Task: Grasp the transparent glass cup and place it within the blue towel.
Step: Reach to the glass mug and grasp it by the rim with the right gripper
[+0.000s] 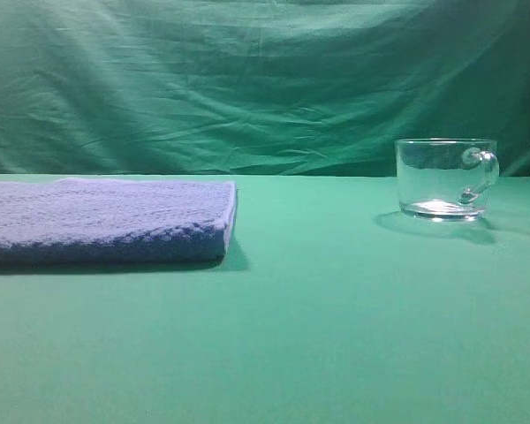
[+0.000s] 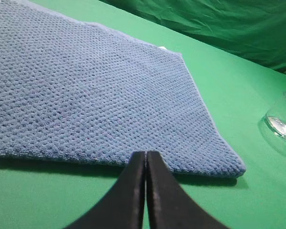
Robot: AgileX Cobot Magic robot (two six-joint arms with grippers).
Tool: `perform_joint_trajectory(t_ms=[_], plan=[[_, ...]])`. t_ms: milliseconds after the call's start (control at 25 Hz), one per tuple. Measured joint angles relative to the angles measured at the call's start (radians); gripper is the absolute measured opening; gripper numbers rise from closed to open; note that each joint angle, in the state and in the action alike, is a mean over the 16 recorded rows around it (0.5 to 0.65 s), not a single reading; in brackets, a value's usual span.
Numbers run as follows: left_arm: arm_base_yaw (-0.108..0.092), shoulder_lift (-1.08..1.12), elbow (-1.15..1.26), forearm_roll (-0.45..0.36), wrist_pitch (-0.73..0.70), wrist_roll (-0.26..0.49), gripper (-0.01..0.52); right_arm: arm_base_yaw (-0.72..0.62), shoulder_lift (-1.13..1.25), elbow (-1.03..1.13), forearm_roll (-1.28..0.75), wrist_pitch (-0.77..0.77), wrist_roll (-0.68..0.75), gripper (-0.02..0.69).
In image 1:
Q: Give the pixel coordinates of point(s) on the green fabric backdrop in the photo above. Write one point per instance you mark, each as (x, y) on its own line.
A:
(319, 88)

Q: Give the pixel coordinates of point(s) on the folded blue towel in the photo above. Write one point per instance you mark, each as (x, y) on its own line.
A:
(105, 220)

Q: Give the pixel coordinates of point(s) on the transparent glass cup with handle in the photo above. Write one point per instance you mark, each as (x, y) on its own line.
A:
(447, 179)

